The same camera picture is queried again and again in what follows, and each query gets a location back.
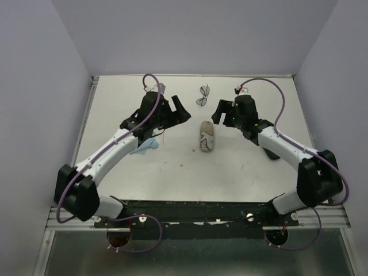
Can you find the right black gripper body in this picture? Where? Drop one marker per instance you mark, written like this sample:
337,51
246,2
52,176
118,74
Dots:
232,119

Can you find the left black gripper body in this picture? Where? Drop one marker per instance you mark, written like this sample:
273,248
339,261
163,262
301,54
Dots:
168,118

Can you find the marbled glasses case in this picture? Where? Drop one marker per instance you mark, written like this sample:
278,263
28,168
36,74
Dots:
206,136

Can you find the blue cleaning cloth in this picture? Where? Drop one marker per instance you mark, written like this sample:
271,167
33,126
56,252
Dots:
150,143

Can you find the black glasses case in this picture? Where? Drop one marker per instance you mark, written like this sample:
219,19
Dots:
272,156

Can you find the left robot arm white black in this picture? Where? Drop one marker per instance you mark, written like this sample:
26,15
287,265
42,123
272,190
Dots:
76,186

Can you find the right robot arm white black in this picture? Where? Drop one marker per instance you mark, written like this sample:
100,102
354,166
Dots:
317,172

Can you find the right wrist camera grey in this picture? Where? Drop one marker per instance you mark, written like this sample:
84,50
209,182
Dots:
241,90

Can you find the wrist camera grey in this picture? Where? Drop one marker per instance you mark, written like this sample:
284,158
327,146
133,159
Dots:
160,87
241,90

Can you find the dark wire-frame sunglasses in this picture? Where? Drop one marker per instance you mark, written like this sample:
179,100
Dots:
204,90

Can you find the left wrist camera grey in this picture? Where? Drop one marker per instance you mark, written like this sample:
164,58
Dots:
160,87

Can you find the aluminium frame rail left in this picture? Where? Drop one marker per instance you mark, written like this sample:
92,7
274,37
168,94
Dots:
93,87

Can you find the black mounting base rail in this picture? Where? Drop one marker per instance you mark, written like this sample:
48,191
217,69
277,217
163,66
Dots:
189,220

